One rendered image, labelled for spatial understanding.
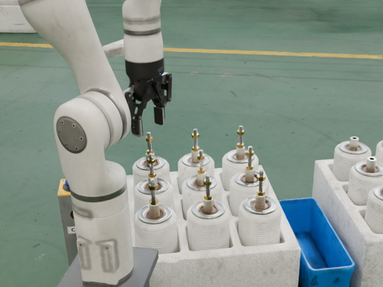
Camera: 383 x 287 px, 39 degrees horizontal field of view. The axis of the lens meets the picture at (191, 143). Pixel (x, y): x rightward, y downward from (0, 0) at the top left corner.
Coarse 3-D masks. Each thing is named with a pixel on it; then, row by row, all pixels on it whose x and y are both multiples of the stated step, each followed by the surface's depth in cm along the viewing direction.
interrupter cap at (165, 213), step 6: (144, 210) 121; (162, 210) 121; (168, 210) 121; (138, 216) 118; (144, 216) 119; (150, 216) 119; (162, 216) 119; (168, 216) 118; (144, 222) 117; (150, 222) 116; (156, 222) 116; (162, 222) 117
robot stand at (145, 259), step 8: (136, 248) 101; (144, 248) 101; (136, 256) 99; (144, 256) 99; (152, 256) 99; (72, 264) 97; (136, 264) 97; (144, 264) 97; (152, 264) 97; (72, 272) 95; (80, 272) 95; (136, 272) 95; (144, 272) 95; (152, 272) 97; (64, 280) 94; (72, 280) 94; (80, 280) 94; (128, 280) 93; (136, 280) 93; (144, 280) 93
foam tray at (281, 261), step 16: (128, 176) 150; (176, 176) 149; (128, 192) 142; (176, 192) 141; (224, 192) 141; (272, 192) 140; (176, 208) 134; (288, 224) 127; (288, 240) 122; (160, 256) 118; (176, 256) 118; (192, 256) 118; (208, 256) 117; (224, 256) 118; (240, 256) 118; (256, 256) 119; (272, 256) 119; (288, 256) 120; (160, 272) 118; (176, 272) 118; (192, 272) 119; (208, 272) 119; (224, 272) 120; (240, 272) 120; (256, 272) 121; (272, 272) 121; (288, 272) 122
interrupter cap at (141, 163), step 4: (156, 156) 144; (140, 160) 142; (144, 160) 142; (156, 160) 142; (160, 160) 142; (164, 160) 142; (136, 164) 140; (140, 164) 140; (144, 164) 141; (156, 164) 141; (160, 164) 140; (164, 164) 140; (140, 168) 138; (144, 168) 138; (148, 168) 138; (156, 168) 138; (160, 168) 139
